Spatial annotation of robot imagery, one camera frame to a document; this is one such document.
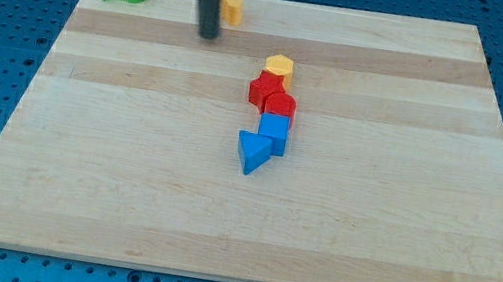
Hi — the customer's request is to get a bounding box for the yellow heart block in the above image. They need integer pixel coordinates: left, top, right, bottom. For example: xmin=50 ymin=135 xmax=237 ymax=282
xmin=220 ymin=0 xmax=244 ymax=26

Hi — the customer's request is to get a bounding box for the yellow hexagon block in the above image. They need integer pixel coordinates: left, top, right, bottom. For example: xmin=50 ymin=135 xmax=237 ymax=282
xmin=264 ymin=54 xmax=294 ymax=92

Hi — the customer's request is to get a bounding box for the red star block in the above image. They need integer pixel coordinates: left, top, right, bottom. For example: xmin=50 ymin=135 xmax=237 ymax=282
xmin=248 ymin=70 xmax=285 ymax=113

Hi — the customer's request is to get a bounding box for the red cylinder block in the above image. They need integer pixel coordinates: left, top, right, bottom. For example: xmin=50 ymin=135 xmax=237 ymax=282
xmin=263 ymin=92 xmax=297 ymax=125

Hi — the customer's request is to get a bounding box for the blue cube block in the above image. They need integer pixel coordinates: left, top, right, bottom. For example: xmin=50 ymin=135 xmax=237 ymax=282
xmin=258 ymin=113 xmax=291 ymax=157

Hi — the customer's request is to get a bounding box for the blue triangle block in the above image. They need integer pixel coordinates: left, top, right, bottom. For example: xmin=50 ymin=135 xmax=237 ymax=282
xmin=237 ymin=130 xmax=272 ymax=175

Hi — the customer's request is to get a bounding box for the wooden board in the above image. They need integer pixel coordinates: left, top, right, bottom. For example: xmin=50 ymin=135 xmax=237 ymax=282
xmin=0 ymin=0 xmax=503 ymax=282

